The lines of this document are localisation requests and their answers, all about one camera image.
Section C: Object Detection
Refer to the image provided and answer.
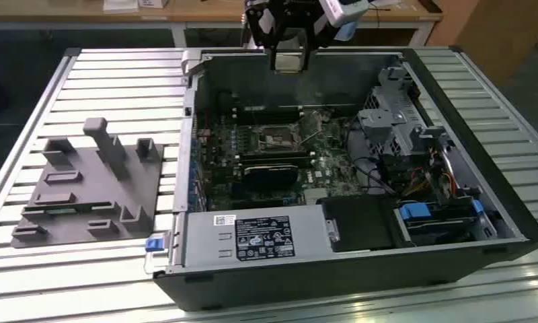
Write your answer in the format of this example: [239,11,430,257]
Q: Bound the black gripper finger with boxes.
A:
[303,20,337,71]
[245,5,283,71]

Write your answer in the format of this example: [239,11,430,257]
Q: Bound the silver square CPU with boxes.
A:
[276,49,307,73]

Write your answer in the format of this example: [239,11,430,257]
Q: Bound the metal socket cover frame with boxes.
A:
[296,126,323,151]

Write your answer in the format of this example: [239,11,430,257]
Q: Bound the CPU socket with silver brackets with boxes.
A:
[257,124,309,152]

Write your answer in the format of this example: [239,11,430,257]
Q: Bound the RAM slot black latches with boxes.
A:
[240,157,311,164]

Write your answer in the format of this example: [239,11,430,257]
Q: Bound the grey metal drive cage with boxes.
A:
[356,60,454,162]

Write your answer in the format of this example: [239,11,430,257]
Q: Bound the green motherboard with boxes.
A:
[195,100,386,211]

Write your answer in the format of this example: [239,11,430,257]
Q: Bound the black graphics card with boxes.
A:
[243,164,301,193]

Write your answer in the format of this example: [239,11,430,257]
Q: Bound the white box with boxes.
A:
[101,0,172,15]

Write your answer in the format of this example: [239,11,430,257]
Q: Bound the silver chipset heat sink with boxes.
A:
[304,187,328,203]

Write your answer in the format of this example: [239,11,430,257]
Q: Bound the brown wooden cabinet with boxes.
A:
[430,0,538,87]

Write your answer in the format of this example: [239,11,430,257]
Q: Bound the wooden desk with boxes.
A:
[0,0,445,48]

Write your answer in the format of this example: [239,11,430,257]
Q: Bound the blue disk carrier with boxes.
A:
[397,200,437,223]

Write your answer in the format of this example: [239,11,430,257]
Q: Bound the grey power supply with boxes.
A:
[179,210,331,272]

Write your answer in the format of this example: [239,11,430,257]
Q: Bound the grey plastic parts rack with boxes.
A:
[9,117,167,250]

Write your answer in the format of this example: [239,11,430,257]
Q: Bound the blue case latch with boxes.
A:
[144,235,171,254]

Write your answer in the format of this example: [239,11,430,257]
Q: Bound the black PC case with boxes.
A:
[152,46,538,312]

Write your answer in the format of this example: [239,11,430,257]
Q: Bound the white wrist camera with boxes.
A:
[317,0,372,26]

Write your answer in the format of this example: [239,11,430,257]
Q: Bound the black cable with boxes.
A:
[348,147,408,198]

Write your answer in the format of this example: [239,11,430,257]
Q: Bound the yellow red power wires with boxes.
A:
[402,168,460,200]

